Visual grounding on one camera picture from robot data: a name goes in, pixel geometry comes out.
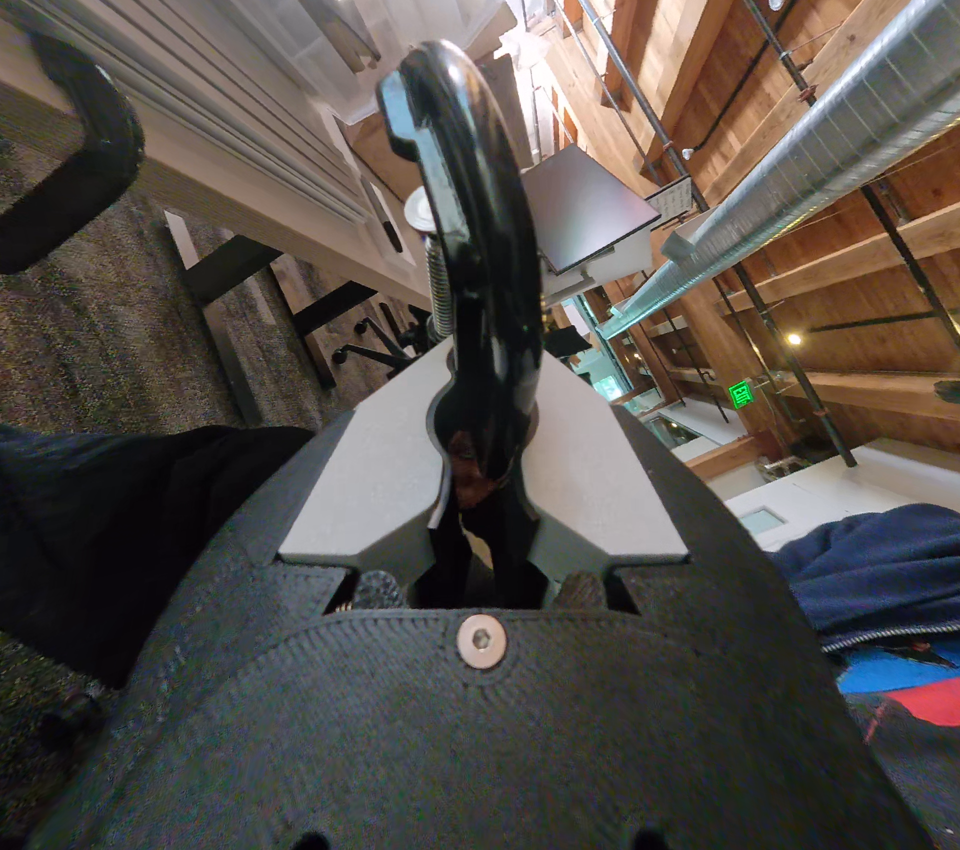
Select person's red black printed shirt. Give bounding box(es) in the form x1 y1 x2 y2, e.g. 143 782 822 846
834 640 960 761

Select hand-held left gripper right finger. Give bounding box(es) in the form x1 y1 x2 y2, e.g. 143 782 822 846
516 353 690 605

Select person's dark blue top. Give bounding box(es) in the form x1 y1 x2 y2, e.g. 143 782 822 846
771 501 960 656

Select white paper sheet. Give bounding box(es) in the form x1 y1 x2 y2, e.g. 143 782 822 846
645 177 693 226

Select grey flat display panel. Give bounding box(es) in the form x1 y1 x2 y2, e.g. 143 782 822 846
519 143 663 298

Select person's dark trousers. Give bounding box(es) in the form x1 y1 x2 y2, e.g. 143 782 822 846
0 422 316 690

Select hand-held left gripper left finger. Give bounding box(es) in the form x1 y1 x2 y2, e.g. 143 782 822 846
276 337 460 604

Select brown cardboard box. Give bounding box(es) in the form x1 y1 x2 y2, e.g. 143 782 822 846
351 51 528 200

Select black C-clamp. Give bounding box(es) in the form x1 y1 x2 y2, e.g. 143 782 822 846
0 31 145 275
375 38 547 491

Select grey aluminium extrusion beam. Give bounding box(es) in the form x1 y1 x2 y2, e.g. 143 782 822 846
0 0 372 225

